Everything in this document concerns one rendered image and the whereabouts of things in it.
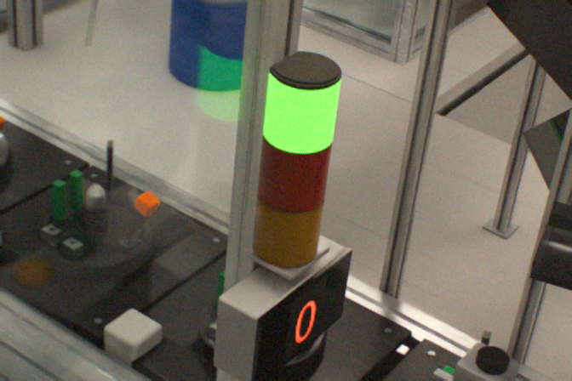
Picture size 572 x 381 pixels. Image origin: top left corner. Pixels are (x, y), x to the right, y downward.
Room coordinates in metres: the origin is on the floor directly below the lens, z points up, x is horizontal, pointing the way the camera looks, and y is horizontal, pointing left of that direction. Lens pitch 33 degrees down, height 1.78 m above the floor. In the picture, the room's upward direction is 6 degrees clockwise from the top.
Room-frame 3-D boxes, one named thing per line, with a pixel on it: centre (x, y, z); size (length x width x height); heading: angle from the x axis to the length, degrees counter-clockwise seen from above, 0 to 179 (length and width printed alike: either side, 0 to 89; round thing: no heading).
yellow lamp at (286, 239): (0.71, -0.01, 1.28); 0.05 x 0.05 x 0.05
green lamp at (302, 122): (0.71, -0.01, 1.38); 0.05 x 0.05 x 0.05
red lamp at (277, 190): (0.71, -0.01, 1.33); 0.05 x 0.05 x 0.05
